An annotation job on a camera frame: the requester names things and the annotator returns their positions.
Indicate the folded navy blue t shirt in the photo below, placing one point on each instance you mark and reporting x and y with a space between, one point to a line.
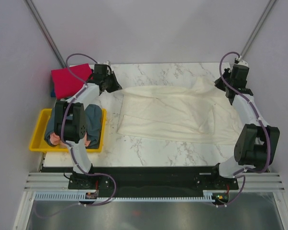
52 92

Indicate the folded magenta t shirt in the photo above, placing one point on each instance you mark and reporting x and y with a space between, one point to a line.
65 81

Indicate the aluminium extrusion rail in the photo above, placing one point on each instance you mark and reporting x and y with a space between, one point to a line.
264 182

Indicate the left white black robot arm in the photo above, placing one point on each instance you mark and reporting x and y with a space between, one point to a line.
70 123

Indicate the pink t shirt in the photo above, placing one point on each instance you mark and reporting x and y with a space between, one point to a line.
55 140

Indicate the white slotted cable duct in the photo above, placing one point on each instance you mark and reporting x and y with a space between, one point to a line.
81 196

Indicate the yellow plastic tray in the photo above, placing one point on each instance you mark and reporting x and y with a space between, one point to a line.
38 144

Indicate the right aluminium frame post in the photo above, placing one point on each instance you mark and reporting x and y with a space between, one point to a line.
258 26

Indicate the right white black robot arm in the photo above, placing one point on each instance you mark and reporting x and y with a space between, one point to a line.
256 145

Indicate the aluminium frame post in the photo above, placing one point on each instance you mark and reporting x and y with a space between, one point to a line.
258 26
39 21

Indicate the cream white t shirt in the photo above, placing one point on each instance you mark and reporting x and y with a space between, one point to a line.
201 114

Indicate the left aluminium frame post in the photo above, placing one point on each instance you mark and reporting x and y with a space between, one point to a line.
39 21

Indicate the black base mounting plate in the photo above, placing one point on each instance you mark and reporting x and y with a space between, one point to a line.
171 180

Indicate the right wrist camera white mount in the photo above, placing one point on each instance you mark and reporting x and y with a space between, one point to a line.
239 61

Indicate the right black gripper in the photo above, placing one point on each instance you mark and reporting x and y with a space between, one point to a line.
218 82

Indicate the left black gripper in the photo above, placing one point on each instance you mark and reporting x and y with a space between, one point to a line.
116 86

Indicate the grey blue t shirt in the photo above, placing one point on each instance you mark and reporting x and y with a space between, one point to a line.
94 125

